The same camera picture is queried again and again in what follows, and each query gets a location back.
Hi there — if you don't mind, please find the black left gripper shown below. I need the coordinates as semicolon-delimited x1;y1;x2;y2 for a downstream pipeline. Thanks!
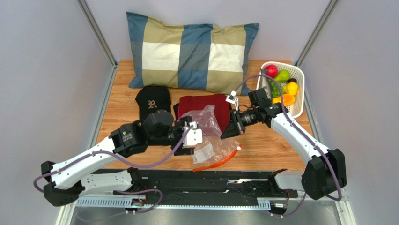
148;116;195;156

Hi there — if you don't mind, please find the clear zip bag orange zipper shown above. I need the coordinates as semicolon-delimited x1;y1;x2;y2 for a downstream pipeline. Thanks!
181;105;242;172

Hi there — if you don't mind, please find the grey toy fish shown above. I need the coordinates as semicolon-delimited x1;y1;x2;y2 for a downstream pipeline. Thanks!
260;76;272;95

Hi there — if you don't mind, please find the orange yellow mango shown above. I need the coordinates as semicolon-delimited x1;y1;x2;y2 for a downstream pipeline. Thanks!
272;94;296;106

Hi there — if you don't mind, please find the yellow pear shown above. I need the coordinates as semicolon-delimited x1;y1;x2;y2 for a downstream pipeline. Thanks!
283;82;299;96

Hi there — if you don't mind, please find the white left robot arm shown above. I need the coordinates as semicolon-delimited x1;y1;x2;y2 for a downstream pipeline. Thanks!
34;110;203;206

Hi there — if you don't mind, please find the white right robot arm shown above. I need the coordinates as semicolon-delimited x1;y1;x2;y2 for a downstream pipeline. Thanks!
221;89;347;200

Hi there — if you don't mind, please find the black folded cloth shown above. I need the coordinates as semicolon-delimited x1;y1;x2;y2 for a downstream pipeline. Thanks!
173;103;179;119

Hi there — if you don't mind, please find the dark red folded cloth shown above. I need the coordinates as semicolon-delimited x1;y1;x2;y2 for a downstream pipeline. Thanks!
178;94;231;132

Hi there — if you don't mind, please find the black cap with letter R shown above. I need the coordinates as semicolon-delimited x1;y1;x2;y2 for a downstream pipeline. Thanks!
135;86;171;120

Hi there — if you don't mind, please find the green grape bunch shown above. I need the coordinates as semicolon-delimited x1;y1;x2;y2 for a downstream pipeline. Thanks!
269;80;281;98

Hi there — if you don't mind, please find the white perforated plastic basket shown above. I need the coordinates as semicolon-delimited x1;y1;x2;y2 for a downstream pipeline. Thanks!
256;61;305;119

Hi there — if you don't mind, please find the red apple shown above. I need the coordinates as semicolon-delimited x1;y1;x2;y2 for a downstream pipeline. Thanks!
264;64;279;78

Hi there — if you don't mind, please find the blue beige checkered pillow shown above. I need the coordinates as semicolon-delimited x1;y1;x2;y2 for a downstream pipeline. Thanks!
126;12;259;95

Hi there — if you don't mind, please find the green pear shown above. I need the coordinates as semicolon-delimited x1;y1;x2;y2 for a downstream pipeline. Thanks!
274;69;291;83

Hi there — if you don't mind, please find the dark purple date fruit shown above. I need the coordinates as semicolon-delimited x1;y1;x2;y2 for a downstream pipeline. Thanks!
287;78;297;83

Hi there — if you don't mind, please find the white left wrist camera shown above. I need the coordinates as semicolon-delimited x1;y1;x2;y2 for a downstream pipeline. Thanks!
183;121;203;147

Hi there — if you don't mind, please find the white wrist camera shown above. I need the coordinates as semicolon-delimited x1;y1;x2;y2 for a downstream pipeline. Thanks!
183;121;203;147
225;90;239;110

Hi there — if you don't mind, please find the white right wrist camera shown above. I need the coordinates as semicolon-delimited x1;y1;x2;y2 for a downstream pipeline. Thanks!
225;90;239;110

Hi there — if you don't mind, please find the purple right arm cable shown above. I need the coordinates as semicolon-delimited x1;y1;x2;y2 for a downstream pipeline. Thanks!
234;73;343;218

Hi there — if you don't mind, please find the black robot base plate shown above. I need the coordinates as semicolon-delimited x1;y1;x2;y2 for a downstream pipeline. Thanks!
90;167;298;208

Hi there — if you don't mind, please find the right aluminium corner post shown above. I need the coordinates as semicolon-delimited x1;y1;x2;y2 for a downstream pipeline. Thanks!
295;0;340;68

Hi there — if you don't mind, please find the aluminium corner post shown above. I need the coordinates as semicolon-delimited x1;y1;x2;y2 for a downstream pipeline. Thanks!
76;0;118;68
295;0;340;68

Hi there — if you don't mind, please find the aluminium frame rail base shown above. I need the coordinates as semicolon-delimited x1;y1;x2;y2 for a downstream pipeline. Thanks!
57;180;356;225

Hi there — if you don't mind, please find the left aluminium corner post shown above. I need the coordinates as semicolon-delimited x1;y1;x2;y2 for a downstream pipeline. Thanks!
76;0;118;68

